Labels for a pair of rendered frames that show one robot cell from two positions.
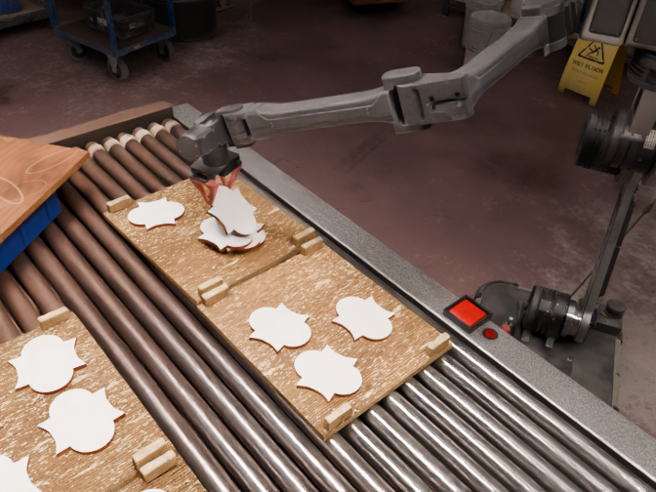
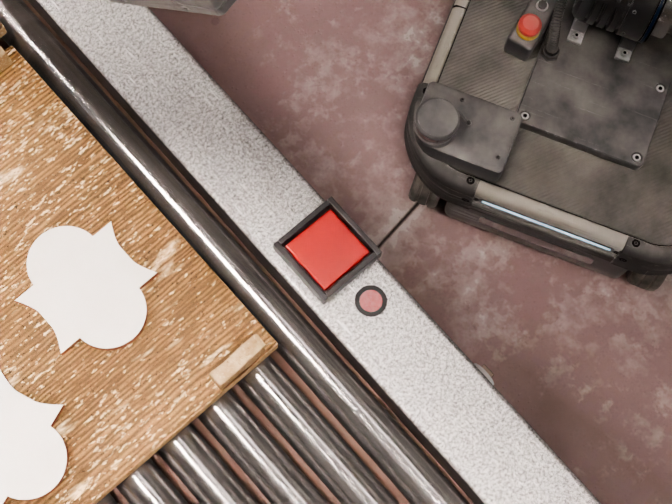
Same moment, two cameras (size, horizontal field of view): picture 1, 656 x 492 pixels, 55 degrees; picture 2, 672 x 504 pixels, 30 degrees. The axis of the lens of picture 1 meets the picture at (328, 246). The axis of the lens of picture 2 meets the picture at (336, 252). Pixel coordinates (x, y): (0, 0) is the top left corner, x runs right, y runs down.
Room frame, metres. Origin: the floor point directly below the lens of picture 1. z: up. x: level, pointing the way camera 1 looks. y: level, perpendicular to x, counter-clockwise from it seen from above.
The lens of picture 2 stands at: (0.64, -0.28, 2.11)
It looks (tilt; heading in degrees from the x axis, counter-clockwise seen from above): 74 degrees down; 354
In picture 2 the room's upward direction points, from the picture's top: 8 degrees clockwise
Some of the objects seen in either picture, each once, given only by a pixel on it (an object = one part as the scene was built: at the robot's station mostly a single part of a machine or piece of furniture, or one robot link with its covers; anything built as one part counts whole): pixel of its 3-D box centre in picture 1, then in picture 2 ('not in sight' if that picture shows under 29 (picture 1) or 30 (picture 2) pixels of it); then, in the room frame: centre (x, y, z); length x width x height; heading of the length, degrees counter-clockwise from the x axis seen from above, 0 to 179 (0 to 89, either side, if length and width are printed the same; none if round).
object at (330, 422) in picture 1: (338, 416); not in sight; (0.67, -0.04, 0.95); 0.06 x 0.02 x 0.03; 134
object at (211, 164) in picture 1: (214, 152); not in sight; (1.19, 0.26, 1.15); 0.10 x 0.07 x 0.07; 154
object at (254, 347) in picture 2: (437, 345); (238, 362); (0.86, -0.23, 0.95); 0.06 x 0.02 x 0.03; 134
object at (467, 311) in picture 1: (467, 314); (327, 250); (0.98, -0.31, 0.92); 0.06 x 0.06 x 0.01; 43
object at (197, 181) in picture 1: (211, 184); not in sight; (1.17, 0.27, 1.08); 0.07 x 0.07 x 0.09; 64
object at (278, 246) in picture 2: (467, 313); (327, 250); (0.98, -0.31, 0.92); 0.08 x 0.08 x 0.02; 43
